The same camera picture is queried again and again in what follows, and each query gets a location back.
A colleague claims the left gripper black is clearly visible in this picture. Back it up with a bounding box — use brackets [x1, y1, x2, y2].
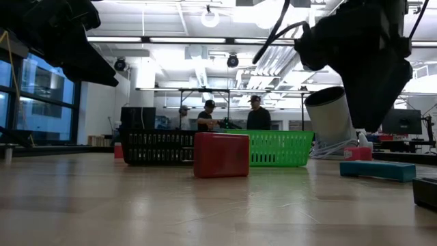
[0, 0, 119, 87]

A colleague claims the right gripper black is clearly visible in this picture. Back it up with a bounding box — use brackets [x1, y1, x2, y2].
[294, 0, 414, 133]

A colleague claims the teal oblong plastic item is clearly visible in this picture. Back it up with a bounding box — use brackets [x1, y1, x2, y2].
[339, 161, 417, 183]

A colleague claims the black oblong plastic item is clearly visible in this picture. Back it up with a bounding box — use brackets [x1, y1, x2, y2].
[412, 177, 437, 210]

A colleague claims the black ceiling spotlight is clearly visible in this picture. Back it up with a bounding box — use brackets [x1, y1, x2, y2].
[113, 57, 130, 72]
[226, 53, 240, 69]

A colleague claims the black computer monitor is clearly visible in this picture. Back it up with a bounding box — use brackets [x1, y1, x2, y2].
[381, 108, 423, 135]
[119, 106, 157, 131]

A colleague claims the white cylindrical container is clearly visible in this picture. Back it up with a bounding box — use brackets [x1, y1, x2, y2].
[303, 85, 373, 160]

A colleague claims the large glass window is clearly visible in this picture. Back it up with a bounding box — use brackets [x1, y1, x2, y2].
[0, 53, 83, 144]

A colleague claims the dark background desk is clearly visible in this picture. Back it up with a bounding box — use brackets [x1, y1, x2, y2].
[371, 138, 437, 154]

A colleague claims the wooden crate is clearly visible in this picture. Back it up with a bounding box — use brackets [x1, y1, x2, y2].
[87, 134, 114, 148]

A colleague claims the black slotted plastic basket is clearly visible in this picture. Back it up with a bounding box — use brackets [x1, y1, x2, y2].
[119, 128, 196, 167]

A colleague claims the long overhead light bar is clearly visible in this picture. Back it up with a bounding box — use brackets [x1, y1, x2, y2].
[87, 35, 437, 49]

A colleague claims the person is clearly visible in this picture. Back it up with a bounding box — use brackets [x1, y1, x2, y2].
[177, 105, 193, 131]
[197, 99, 219, 133]
[246, 95, 272, 131]

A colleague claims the green slotted plastic basket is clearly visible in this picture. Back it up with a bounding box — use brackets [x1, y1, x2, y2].
[225, 128, 315, 168]

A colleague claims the round pendant lamp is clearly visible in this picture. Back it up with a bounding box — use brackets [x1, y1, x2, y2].
[200, 4, 221, 29]

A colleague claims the red rectangular power adapter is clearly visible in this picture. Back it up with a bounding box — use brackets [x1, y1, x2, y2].
[193, 132, 251, 179]

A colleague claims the yellow hanging cord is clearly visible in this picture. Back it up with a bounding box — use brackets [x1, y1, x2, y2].
[0, 29, 35, 146]

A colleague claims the black background rig frame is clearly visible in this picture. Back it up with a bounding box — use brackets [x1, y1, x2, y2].
[135, 87, 311, 133]

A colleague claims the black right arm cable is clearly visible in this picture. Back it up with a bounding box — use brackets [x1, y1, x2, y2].
[251, 0, 310, 65]

